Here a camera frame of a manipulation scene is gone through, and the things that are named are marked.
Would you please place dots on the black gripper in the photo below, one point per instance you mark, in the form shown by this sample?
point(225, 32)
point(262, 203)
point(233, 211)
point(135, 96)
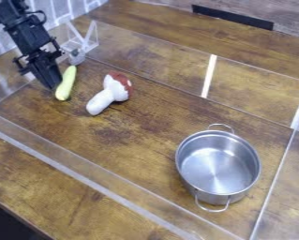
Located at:
point(39, 50)

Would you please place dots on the green handled metal spoon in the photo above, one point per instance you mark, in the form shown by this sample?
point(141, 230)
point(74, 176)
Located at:
point(63, 89)

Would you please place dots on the white and red toy mushroom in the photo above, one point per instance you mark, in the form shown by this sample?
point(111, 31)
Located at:
point(118, 89)

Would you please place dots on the clear acrylic front barrier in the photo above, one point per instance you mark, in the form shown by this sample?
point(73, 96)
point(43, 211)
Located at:
point(137, 198)

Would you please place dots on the stainless steel pot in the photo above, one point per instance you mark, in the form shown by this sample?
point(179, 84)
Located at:
point(218, 166)

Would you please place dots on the black strip on table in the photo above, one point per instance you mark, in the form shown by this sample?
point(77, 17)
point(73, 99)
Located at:
point(233, 17)

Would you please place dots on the clear acrylic triangle bracket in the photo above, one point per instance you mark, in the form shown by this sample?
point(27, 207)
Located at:
point(78, 41)

